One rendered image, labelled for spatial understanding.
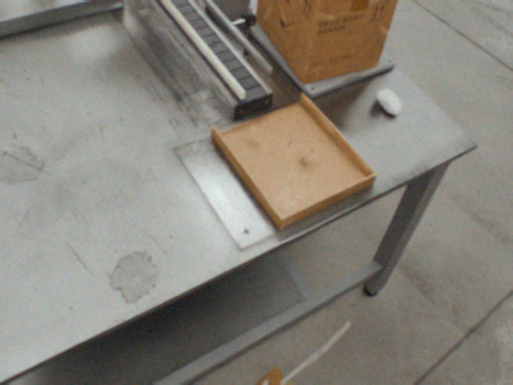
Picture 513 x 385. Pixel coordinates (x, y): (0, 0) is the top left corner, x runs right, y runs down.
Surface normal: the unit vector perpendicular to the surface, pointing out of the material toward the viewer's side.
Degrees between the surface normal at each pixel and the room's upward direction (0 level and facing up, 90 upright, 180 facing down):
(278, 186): 0
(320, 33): 90
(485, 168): 0
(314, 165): 0
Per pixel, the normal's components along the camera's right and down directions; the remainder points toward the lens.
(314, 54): 0.46, 0.70
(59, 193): 0.13, -0.66
